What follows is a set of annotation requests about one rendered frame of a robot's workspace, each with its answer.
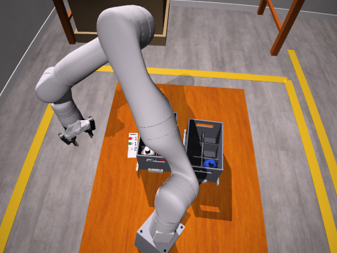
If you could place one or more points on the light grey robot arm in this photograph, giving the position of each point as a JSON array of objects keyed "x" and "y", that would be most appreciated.
[{"x": 122, "y": 32}]

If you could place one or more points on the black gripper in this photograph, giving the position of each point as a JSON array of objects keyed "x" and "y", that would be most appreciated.
[{"x": 69, "y": 141}]

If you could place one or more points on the white paper pick list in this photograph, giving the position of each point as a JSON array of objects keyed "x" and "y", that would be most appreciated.
[{"x": 132, "y": 145}]

